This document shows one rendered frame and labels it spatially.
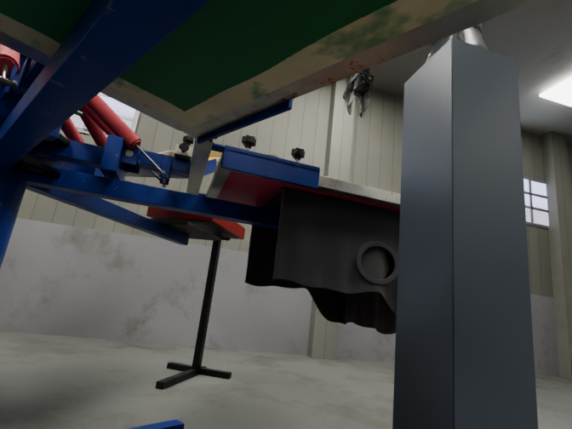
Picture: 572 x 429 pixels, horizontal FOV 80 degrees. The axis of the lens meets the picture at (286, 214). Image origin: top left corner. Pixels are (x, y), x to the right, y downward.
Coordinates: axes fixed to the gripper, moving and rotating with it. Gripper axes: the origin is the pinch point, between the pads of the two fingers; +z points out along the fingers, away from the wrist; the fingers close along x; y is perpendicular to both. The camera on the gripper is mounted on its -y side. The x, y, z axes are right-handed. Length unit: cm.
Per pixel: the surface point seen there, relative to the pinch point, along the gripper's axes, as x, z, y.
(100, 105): -89, 21, -1
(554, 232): 479, -72, -280
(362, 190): -2.9, 37.2, 16.3
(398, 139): 207, -170, -293
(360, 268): 2, 62, 10
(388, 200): 7.2, 38.7, 15.9
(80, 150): -93, 35, -6
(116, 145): -82, 33, -1
